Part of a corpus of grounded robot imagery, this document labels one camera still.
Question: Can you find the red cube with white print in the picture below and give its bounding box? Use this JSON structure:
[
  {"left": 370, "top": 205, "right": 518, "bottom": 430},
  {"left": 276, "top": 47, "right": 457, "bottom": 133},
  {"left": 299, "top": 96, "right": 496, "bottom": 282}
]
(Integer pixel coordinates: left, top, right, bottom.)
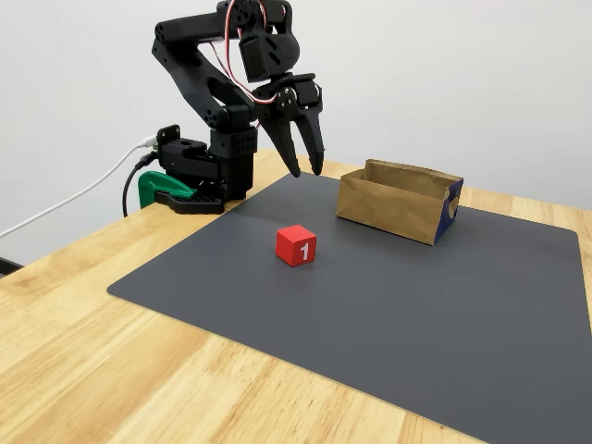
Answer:
[{"left": 276, "top": 225, "right": 318, "bottom": 268}]

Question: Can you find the brown paper box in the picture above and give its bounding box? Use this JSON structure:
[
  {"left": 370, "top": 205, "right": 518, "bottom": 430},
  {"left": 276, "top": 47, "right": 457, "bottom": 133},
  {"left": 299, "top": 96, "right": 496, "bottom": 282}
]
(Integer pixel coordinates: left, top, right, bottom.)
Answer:
[{"left": 336, "top": 158, "right": 464, "bottom": 247}]

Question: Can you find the green table clamp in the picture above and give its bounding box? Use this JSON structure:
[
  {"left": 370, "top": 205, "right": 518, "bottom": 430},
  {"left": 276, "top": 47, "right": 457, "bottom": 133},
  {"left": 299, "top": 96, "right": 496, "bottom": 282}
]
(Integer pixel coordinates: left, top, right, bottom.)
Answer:
[{"left": 137, "top": 170, "right": 199, "bottom": 209}]

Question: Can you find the grey mat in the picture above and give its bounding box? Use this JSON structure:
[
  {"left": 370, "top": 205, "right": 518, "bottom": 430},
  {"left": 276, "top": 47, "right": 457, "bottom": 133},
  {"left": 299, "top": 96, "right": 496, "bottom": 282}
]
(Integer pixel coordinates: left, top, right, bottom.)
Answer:
[{"left": 106, "top": 170, "right": 592, "bottom": 444}]

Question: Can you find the dark object behind table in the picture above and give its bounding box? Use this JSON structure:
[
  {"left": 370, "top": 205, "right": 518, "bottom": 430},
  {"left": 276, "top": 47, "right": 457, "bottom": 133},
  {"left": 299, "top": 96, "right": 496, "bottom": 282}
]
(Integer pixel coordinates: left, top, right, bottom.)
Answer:
[{"left": 0, "top": 256, "right": 24, "bottom": 278}]

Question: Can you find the red white servo wire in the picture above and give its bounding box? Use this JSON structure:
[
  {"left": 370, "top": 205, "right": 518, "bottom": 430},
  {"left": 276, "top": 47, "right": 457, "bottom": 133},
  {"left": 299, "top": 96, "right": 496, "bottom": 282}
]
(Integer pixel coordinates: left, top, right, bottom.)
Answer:
[{"left": 223, "top": 0, "right": 279, "bottom": 105}]

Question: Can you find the black cable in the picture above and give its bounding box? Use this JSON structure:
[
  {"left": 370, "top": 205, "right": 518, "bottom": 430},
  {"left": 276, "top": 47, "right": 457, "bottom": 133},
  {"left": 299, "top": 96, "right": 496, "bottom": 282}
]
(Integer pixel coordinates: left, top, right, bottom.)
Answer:
[{"left": 121, "top": 154, "right": 158, "bottom": 218}]

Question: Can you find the white cable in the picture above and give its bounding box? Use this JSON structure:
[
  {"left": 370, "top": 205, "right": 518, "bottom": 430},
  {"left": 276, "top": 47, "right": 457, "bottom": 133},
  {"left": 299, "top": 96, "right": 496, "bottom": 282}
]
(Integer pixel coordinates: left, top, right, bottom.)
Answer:
[{"left": 0, "top": 136, "right": 156, "bottom": 240}]

